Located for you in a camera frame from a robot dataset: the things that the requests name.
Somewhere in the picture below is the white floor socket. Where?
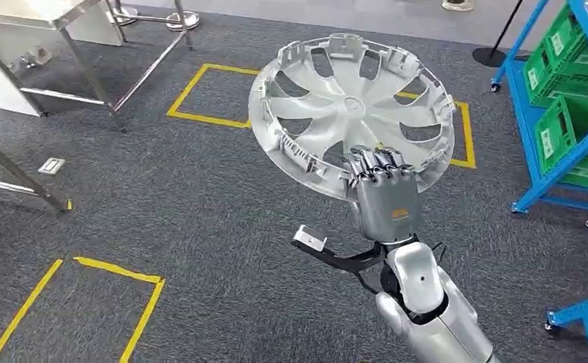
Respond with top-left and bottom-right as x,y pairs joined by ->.
37,157 -> 67,176

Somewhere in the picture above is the green plastic crate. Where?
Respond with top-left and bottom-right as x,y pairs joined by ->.
534,94 -> 588,195
522,4 -> 588,109

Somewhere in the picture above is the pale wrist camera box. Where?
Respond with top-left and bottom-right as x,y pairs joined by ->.
291,225 -> 328,253

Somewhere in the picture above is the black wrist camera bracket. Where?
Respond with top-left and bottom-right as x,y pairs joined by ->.
293,240 -> 390,277

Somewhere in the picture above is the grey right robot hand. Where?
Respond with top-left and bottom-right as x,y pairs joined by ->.
341,145 -> 424,246

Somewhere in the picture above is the chrome stanchion base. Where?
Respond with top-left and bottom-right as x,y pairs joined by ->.
104,0 -> 140,27
165,0 -> 201,32

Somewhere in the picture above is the person's shoe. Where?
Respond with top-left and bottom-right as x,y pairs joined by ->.
440,0 -> 475,13

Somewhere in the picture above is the black stanchion with base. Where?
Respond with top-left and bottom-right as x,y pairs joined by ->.
471,0 -> 526,69

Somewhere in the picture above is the silver plastic wheel hubcap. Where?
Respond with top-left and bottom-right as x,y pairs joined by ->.
247,33 -> 456,203

